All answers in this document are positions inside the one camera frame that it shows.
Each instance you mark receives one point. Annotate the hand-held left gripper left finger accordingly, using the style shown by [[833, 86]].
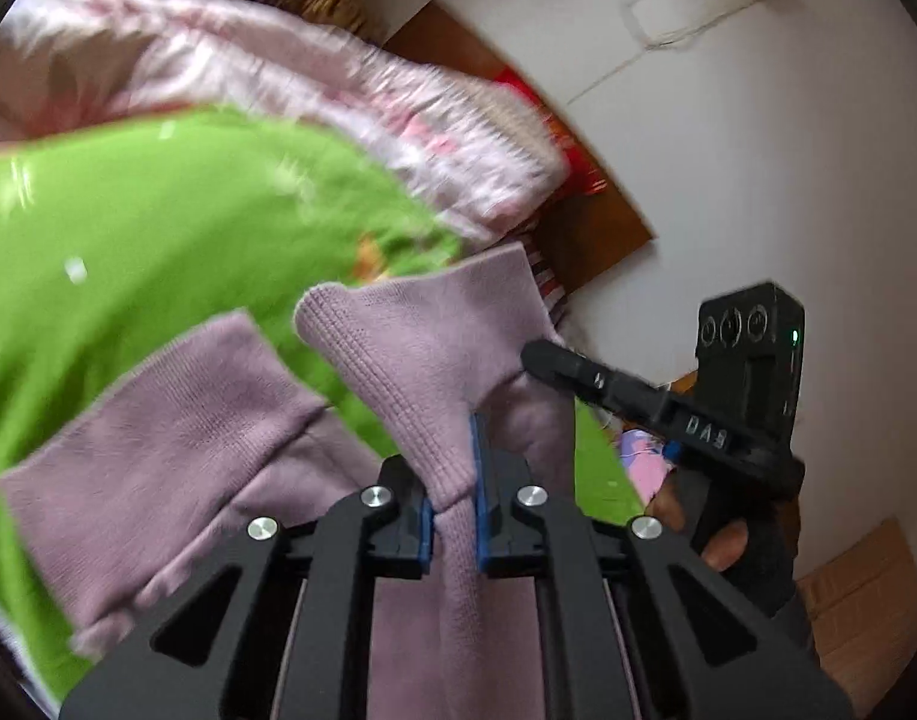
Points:
[[426, 534]]

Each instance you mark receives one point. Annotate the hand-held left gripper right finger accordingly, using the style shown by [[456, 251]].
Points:
[[479, 511]]

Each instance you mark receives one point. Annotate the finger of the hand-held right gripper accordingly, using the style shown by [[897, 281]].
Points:
[[578, 373]]

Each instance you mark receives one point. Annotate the mauve knit pants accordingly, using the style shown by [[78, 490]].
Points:
[[443, 345]]

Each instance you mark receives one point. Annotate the person's right hand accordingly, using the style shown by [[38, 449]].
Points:
[[751, 562]]

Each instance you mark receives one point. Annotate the striped cloth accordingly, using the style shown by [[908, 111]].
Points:
[[548, 279]]

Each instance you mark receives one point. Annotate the pink printed blanket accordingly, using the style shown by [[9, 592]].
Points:
[[642, 465]]

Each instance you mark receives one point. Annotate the wooden headboard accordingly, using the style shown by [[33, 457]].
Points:
[[602, 240]]

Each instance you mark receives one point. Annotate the red pillow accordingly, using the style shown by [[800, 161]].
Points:
[[578, 157]]

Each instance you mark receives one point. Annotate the cardboard box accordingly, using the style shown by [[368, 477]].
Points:
[[863, 600]]

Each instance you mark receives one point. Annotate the green printed bed sheet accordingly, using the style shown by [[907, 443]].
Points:
[[128, 240]]

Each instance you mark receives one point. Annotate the pink floral quilt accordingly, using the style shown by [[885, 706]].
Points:
[[278, 75]]

